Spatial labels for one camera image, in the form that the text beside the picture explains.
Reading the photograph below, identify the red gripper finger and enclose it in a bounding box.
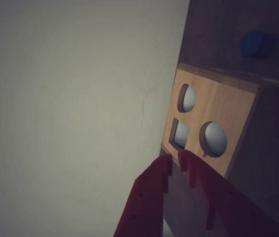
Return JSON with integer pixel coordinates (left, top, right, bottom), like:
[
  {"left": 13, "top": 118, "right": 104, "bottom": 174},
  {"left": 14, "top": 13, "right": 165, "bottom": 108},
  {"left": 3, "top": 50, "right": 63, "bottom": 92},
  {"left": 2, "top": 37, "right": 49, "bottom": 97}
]
[
  {"left": 113, "top": 154, "right": 173, "bottom": 237},
  {"left": 178, "top": 150, "right": 279, "bottom": 237}
]

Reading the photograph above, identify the blue cylinder block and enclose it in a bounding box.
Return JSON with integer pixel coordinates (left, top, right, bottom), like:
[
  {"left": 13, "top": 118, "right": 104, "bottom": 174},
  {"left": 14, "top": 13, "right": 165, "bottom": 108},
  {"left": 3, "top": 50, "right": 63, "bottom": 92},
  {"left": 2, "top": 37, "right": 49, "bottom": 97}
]
[{"left": 239, "top": 30, "right": 276, "bottom": 60}]

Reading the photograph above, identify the wooden shape sorter box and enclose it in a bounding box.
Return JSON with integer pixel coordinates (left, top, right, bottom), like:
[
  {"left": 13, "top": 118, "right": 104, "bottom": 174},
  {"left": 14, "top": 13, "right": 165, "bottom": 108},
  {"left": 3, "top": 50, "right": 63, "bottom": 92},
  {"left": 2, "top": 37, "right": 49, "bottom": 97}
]
[{"left": 159, "top": 63, "right": 279, "bottom": 237}]

